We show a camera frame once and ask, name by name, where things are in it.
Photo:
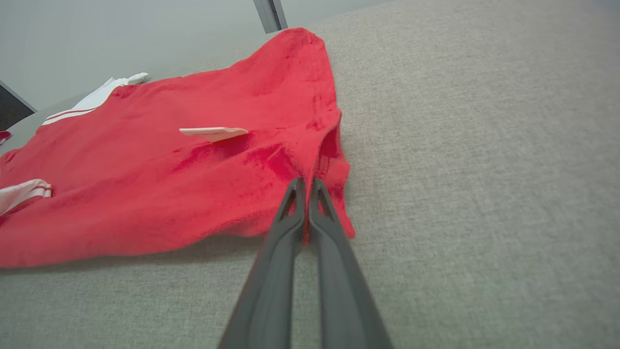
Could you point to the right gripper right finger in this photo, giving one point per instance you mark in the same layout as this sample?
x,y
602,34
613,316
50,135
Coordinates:
x,y
344,291

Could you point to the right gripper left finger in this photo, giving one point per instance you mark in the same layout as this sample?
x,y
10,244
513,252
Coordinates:
x,y
271,291

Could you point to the red basketball jersey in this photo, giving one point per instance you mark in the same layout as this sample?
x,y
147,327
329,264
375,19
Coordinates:
x,y
145,194

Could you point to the red shorts with white stripe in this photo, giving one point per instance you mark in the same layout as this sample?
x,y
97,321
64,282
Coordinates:
x,y
3,137

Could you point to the grey door frame post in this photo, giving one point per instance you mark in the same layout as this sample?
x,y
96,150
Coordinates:
x,y
269,14

